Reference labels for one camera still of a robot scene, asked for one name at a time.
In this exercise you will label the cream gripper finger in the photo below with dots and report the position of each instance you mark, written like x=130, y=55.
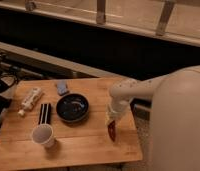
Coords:
x=109, y=119

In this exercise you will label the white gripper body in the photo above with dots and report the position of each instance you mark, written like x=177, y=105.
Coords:
x=117, y=108

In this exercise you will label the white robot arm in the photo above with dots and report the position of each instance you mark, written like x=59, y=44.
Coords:
x=174, y=143

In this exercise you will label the dark ceramic bowl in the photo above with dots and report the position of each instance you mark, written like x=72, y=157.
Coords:
x=72, y=108

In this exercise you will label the blue sponge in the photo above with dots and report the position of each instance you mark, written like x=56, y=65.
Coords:
x=62, y=88

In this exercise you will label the black white striped box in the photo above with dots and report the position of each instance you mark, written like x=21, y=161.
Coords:
x=45, y=114

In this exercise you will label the white paper cup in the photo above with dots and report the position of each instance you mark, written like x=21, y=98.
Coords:
x=43, y=134

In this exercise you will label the white plastic bottle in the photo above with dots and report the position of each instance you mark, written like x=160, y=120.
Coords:
x=30, y=100

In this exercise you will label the black equipment at left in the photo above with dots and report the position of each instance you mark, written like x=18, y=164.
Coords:
x=7, y=81

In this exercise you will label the metal window frame rail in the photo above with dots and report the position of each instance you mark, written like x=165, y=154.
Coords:
x=171, y=20

